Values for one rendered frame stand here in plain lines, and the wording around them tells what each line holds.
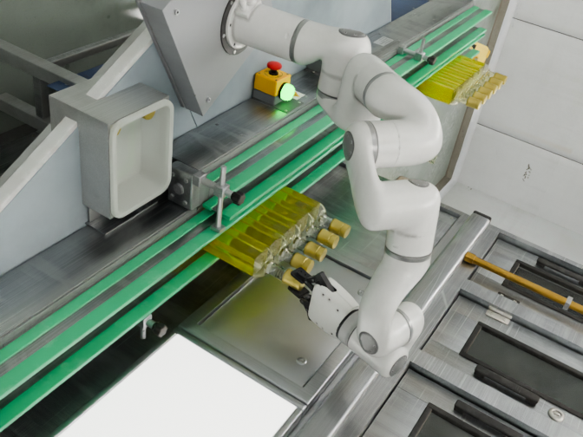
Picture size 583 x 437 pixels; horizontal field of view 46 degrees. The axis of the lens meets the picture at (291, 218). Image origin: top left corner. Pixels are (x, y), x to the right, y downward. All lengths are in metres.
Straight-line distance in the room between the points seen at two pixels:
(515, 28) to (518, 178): 1.64
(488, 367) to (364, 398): 0.33
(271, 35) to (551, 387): 1.01
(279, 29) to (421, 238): 0.56
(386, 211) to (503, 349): 0.71
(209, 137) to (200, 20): 0.32
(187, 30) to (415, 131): 0.51
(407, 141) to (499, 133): 6.64
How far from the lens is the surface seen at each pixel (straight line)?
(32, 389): 1.33
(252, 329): 1.55
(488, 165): 8.01
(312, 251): 1.57
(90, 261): 1.42
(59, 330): 1.32
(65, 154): 1.39
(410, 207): 1.16
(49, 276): 1.40
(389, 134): 1.20
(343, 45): 1.42
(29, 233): 1.41
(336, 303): 1.40
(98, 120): 1.33
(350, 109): 1.36
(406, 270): 1.23
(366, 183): 1.15
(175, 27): 1.39
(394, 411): 1.52
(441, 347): 1.69
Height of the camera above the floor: 1.64
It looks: 21 degrees down
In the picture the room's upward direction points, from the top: 116 degrees clockwise
